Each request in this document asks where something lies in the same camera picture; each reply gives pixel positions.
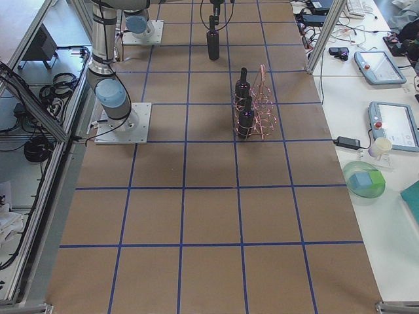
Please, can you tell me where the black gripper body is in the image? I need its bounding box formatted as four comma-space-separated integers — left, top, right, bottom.
210, 0, 225, 5

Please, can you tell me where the dark glass wine bottle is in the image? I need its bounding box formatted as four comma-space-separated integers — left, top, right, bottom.
206, 15, 219, 61

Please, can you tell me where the dark wine bottle in basket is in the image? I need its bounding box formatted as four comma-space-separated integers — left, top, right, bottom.
237, 96, 255, 139

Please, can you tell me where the black power brick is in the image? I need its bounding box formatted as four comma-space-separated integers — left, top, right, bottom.
301, 14, 326, 27

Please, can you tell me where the blue teach pendant far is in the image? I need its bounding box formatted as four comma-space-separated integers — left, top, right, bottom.
354, 51, 407, 85

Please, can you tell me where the blue teach pendant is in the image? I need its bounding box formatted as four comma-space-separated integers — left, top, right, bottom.
354, 51, 407, 85
368, 101, 418, 152

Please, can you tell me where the black power adapter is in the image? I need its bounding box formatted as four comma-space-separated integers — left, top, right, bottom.
333, 136, 361, 150

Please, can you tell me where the blue teach pendant near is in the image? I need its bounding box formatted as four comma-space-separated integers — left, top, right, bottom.
368, 101, 418, 152

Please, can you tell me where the white paper cup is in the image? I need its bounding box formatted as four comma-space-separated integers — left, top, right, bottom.
368, 137, 392, 158

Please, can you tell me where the green bowl with blocks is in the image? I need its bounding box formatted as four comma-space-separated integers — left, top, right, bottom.
342, 161, 386, 198

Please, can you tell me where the copper wire wine basket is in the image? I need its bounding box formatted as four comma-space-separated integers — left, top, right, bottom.
234, 64, 277, 140

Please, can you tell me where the aluminium frame post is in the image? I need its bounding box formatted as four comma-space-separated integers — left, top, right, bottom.
306, 0, 346, 75

